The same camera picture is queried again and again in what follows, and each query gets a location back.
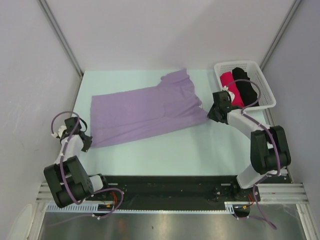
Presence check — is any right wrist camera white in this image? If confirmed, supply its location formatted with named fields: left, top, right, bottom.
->
left=222, top=85, right=236, bottom=102

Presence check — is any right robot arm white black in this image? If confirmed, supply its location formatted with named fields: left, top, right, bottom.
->
left=207, top=90, right=292, bottom=201

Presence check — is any purple t shirt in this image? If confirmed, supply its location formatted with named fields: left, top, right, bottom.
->
left=90, top=69, right=208, bottom=148

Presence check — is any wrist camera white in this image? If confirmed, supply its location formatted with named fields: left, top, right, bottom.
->
left=222, top=85, right=236, bottom=102
left=51, top=125, right=67, bottom=139

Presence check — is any white plastic basket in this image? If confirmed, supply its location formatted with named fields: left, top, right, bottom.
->
left=214, top=60, right=277, bottom=112

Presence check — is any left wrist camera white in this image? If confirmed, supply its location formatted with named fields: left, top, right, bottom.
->
left=51, top=125, right=67, bottom=139

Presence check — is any white slotted cable duct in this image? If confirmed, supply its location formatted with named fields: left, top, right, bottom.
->
left=46, top=201, right=251, bottom=215

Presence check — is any rolled black t shirt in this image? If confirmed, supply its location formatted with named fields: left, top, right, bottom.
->
left=232, top=67, right=258, bottom=106

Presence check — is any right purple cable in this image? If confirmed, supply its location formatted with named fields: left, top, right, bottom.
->
left=222, top=79, right=282, bottom=230

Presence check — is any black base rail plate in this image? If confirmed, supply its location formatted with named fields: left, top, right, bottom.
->
left=105, top=175, right=260, bottom=211

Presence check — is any rolled red t shirt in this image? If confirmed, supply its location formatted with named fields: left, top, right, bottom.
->
left=220, top=71, right=245, bottom=108

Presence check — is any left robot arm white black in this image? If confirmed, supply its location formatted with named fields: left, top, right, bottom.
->
left=43, top=117, right=111, bottom=208

